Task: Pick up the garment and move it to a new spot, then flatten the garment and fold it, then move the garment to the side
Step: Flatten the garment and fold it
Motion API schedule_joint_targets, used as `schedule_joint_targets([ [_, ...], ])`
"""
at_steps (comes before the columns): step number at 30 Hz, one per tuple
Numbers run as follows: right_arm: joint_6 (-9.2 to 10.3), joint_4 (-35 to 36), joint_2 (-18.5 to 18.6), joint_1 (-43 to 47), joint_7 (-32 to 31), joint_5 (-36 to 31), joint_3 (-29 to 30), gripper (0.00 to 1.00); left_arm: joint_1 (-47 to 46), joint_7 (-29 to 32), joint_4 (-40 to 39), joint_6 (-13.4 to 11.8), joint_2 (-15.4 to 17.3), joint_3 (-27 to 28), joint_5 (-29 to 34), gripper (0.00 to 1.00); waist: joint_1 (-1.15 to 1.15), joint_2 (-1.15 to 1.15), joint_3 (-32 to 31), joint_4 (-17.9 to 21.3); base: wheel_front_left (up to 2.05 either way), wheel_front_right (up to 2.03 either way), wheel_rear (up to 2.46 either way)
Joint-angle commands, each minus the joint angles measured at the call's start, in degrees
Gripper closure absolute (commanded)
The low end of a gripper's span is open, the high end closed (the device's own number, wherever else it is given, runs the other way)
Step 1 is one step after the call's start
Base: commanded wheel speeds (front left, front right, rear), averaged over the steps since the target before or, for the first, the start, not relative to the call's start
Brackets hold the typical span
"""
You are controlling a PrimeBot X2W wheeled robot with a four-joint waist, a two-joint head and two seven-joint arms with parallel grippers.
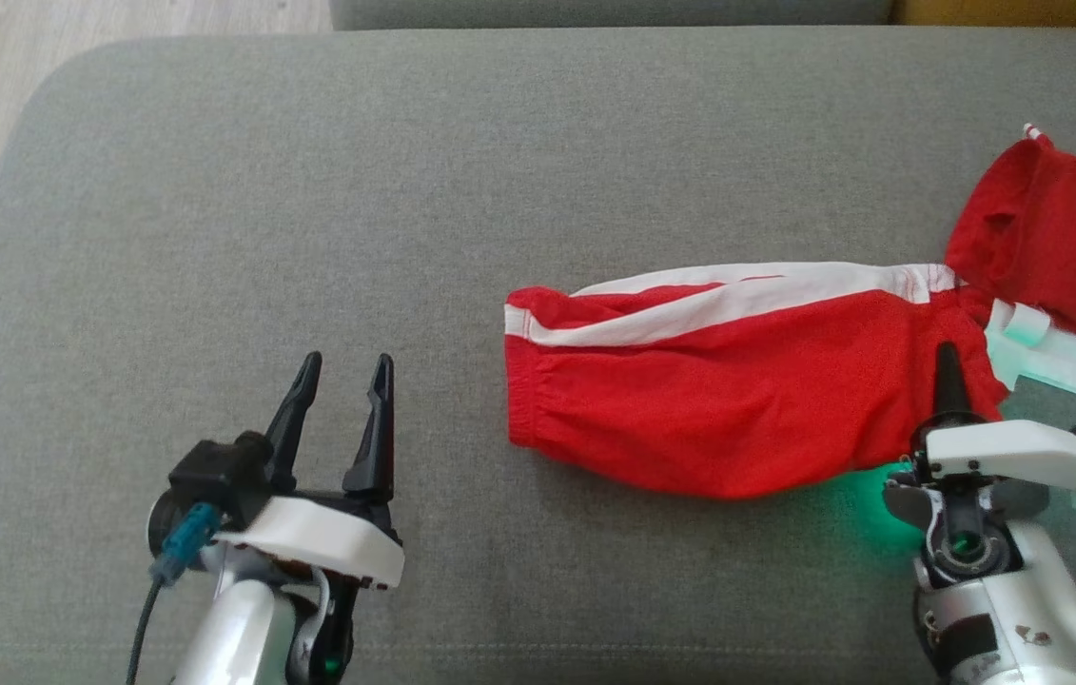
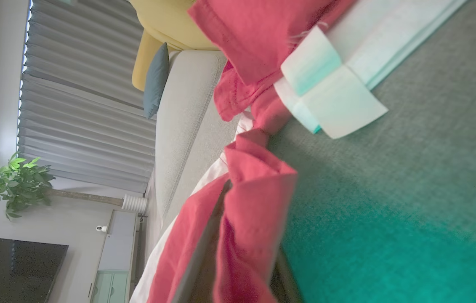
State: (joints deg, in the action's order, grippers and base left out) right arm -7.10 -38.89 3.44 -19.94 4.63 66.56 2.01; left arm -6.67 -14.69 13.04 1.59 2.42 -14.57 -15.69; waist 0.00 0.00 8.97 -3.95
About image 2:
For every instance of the white and mint cabinet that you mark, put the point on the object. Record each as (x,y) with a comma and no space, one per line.
(115,252)

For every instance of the red jersey with number 23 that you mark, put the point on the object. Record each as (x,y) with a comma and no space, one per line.
(254,38)

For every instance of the yellow sofa cushion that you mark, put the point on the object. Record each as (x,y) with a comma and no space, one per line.
(166,21)

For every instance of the black flat television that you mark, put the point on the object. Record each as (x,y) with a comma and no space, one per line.
(14,273)

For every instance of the red garment with white trim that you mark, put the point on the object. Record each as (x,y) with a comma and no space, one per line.
(254,210)

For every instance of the blue-grey throw cushion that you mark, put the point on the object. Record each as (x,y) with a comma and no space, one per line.
(157,80)

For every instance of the green potted plant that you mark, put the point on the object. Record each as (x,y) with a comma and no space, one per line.
(23,185)

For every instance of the grey sofa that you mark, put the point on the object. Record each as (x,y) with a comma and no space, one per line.
(410,189)

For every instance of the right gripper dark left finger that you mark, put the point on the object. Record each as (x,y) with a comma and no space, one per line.
(193,269)

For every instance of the grey sofa cushion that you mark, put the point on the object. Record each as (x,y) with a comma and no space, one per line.
(183,126)

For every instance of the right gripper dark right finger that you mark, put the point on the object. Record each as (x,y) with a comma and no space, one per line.
(288,286)

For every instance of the small white security camera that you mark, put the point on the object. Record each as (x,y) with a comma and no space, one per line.
(101,228)

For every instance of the grey pleated curtain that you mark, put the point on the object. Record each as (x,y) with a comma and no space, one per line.
(82,105)

